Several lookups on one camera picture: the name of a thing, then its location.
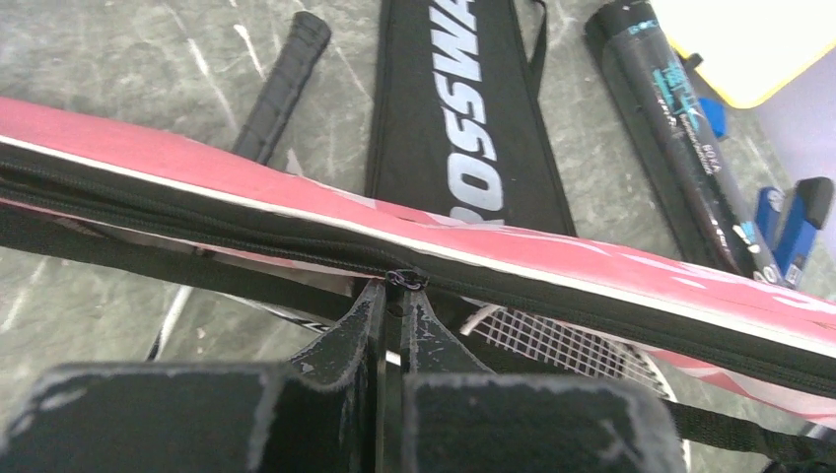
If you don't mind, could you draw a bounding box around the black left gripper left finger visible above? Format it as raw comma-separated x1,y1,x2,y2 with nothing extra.
1,282,386,472

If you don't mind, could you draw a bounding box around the black racket bag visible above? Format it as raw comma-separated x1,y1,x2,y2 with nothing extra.
364,1,576,236

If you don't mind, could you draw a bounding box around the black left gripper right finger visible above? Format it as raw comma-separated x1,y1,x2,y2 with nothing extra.
398,292,686,472

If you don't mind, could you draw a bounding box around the pink racket bag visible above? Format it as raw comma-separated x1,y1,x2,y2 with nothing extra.
1,98,835,472

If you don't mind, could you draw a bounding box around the black shuttlecock tube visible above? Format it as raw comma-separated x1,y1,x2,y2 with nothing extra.
584,1,786,286

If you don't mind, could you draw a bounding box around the whiteboard with yellow frame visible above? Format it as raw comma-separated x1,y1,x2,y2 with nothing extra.
651,0,835,109

